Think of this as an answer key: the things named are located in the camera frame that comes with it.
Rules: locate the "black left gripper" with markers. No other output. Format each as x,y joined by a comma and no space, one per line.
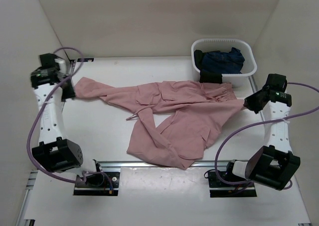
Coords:
70,94

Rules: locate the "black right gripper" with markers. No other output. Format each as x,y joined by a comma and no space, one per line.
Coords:
249,104

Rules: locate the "pink trousers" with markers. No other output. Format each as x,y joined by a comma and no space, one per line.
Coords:
175,121

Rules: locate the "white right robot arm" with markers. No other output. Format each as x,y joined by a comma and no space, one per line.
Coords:
274,164

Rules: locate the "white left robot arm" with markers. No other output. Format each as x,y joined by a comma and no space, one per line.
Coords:
55,152

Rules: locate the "dark blue trousers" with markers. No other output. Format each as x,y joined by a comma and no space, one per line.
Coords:
224,62

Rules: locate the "black trousers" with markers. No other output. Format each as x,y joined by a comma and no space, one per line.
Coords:
205,75

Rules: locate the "white plastic basket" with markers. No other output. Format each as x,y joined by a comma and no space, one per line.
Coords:
225,45

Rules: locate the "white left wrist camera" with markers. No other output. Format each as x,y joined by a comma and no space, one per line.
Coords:
62,65

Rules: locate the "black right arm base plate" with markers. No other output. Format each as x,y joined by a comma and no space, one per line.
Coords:
219,189

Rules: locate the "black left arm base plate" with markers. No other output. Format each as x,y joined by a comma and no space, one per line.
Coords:
98,184

